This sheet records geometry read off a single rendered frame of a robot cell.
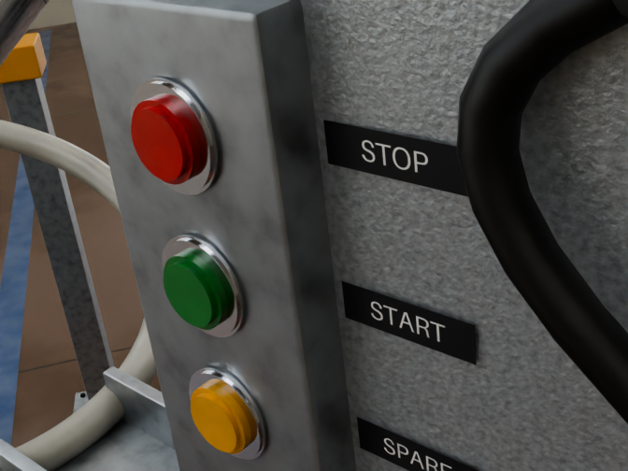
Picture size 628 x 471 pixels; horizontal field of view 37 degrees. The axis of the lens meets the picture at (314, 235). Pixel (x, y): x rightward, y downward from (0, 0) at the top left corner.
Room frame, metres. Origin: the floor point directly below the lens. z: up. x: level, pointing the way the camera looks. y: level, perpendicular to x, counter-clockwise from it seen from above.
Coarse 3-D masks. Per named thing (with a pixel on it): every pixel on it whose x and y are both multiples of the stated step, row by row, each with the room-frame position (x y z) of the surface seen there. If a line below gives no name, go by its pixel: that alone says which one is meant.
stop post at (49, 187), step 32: (32, 64) 2.12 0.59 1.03; (32, 96) 2.14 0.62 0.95; (32, 160) 2.13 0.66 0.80; (32, 192) 2.13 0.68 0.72; (64, 192) 2.15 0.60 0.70; (64, 224) 2.14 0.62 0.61; (64, 256) 2.14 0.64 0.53; (64, 288) 2.13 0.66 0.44; (96, 320) 2.14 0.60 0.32; (96, 352) 2.14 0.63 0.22; (96, 384) 2.14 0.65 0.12
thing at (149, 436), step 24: (120, 384) 0.64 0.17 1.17; (144, 384) 0.63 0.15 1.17; (144, 408) 0.62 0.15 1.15; (120, 432) 0.63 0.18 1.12; (144, 432) 0.62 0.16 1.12; (168, 432) 0.60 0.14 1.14; (0, 456) 0.56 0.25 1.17; (24, 456) 0.56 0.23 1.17; (96, 456) 0.60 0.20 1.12; (120, 456) 0.59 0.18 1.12; (144, 456) 0.59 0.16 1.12; (168, 456) 0.59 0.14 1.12
